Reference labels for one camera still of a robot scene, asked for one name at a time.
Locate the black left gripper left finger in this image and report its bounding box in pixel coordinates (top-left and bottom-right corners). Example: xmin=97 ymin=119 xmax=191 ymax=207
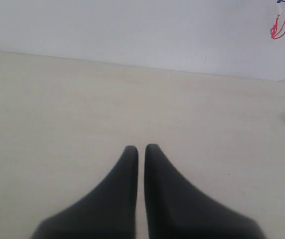
xmin=31 ymin=146 xmax=139 ymax=239

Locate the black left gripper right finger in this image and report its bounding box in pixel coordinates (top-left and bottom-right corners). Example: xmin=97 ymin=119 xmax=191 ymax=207
xmin=144 ymin=144 xmax=266 ymax=239

